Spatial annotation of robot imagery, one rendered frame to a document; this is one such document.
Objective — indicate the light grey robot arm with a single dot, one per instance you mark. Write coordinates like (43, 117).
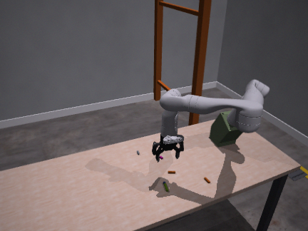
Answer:
(247, 118)

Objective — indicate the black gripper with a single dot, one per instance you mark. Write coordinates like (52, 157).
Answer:
(166, 147)

